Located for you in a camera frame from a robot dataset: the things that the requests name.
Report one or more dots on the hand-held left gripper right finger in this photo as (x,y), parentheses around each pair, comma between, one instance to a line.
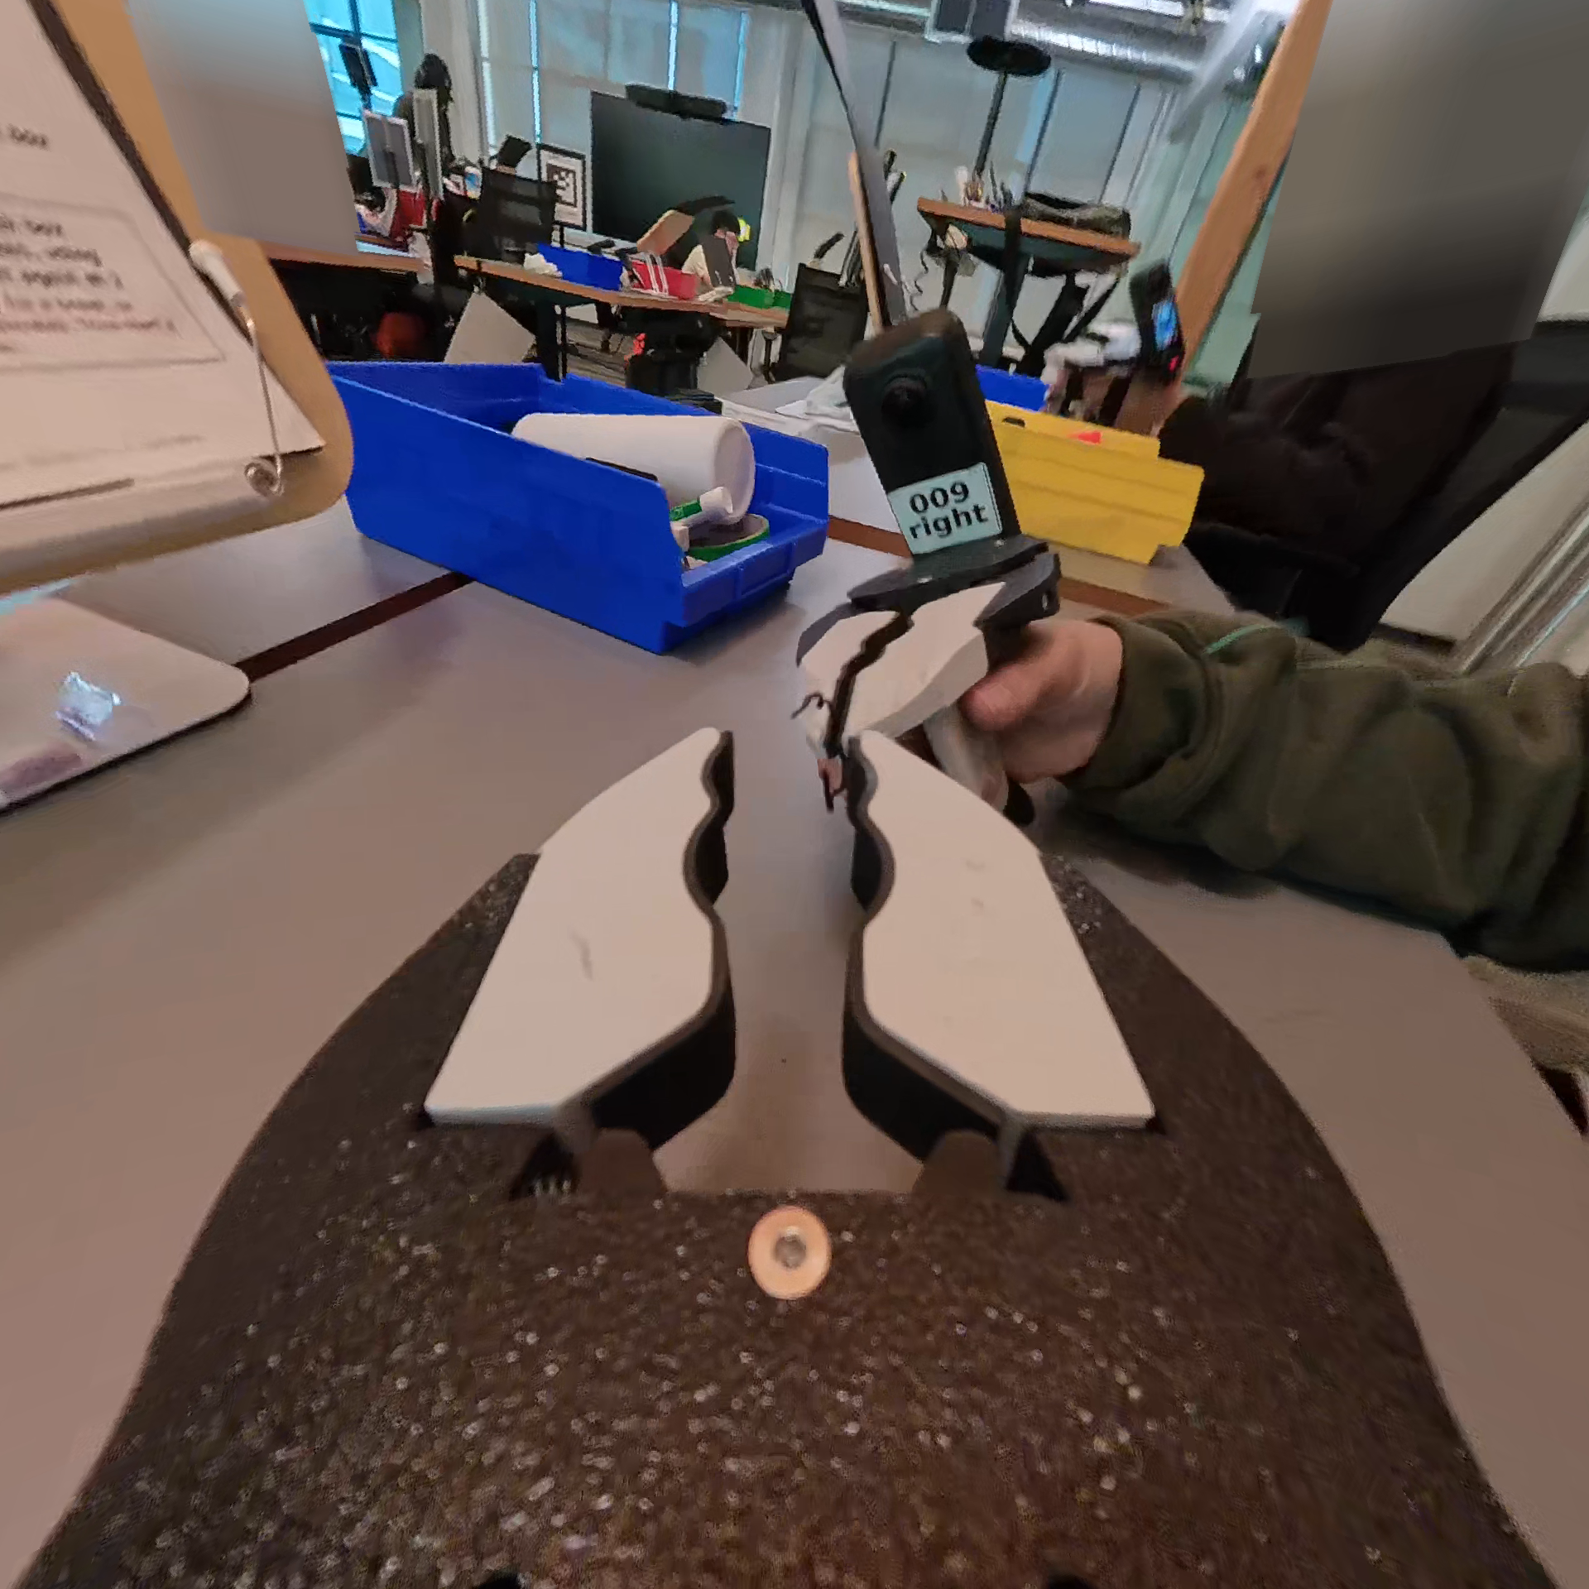
(993,970)

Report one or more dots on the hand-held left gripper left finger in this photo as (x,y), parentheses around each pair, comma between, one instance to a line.
(583,970)

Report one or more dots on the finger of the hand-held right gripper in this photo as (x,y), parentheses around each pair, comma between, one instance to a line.
(931,665)
(828,659)

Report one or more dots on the person's right forearm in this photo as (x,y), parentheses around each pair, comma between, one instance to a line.
(1303,771)

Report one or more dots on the person's right hand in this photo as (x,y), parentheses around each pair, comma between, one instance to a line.
(1055,695)

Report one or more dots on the black mesh chair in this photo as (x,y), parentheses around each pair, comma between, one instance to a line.
(819,323)

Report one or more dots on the green tape roll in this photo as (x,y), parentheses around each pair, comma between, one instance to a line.
(732,540)

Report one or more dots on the yellow plastic bin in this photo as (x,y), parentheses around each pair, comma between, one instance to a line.
(1091,497)

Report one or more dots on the wooden standing desk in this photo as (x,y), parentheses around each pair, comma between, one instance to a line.
(1018,230)

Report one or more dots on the long dark plank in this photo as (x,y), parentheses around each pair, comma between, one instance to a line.
(857,151)

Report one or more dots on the white paper roll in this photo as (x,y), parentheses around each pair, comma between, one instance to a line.
(632,453)

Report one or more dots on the blue plastic bin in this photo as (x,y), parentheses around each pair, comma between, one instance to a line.
(520,535)

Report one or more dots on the large black screen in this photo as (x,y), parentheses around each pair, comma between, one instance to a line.
(670,175)

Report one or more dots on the black round-top stand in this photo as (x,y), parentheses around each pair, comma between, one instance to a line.
(1004,56)

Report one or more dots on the white stand base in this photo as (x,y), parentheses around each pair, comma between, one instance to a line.
(149,671)

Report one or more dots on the small clear plastic wrapper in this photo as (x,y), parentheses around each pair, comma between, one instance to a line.
(89,709)

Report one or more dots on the wooden clipboard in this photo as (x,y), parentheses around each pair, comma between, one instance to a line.
(316,410)

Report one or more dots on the small purple label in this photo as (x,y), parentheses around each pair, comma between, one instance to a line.
(25,773)

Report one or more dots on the printed instruction sheet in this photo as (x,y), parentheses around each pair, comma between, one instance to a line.
(98,311)

